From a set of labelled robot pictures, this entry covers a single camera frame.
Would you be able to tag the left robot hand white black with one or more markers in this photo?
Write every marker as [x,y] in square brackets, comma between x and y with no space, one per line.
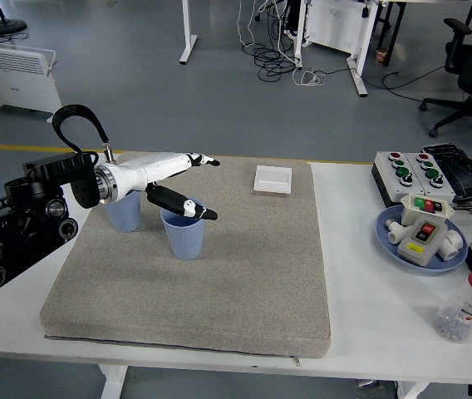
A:
[148,168]

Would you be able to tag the blue ribbed plastic cup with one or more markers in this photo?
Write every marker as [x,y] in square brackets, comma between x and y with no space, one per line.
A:
[126,216]
[185,241]

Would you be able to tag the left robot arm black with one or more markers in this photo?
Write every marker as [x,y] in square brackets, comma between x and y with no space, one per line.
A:
[24,216]

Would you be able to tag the white push-button control box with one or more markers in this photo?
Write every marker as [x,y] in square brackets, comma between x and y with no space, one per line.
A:
[387,174]
[443,170]

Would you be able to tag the grey-brown cushion mat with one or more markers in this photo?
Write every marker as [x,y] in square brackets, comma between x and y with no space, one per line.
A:
[219,270]

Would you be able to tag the white desk leg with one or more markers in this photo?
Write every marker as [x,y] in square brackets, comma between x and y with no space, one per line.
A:
[299,41]
[358,79]
[189,33]

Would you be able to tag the black fan stand base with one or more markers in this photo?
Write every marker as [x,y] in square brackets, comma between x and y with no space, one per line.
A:
[6,26]

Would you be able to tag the white table leg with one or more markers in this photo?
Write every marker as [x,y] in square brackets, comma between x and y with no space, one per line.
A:
[412,391]
[113,382]

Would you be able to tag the white pipe fitting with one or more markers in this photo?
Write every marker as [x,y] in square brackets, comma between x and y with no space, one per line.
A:
[396,232]
[452,247]

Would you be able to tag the blue plate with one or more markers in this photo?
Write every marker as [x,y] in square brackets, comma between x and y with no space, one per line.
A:
[389,253]

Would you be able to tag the small can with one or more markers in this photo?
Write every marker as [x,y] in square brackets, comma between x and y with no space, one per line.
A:
[382,57]

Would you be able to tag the black plastic tray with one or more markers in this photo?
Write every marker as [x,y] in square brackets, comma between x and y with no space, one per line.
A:
[464,170]

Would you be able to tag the clear bottle red cap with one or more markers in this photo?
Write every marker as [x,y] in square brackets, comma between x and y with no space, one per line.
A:
[464,311]

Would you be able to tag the white wall switch plate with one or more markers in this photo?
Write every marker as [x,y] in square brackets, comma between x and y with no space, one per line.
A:
[273,179]

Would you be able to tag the white green-red button switch box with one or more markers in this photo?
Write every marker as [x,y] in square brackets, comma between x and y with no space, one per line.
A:
[427,208]

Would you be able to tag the grey red-black button switch box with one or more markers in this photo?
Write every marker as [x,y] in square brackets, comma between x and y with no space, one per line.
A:
[421,243]

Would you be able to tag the black desk frame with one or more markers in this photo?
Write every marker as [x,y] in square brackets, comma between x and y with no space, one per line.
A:
[398,29]

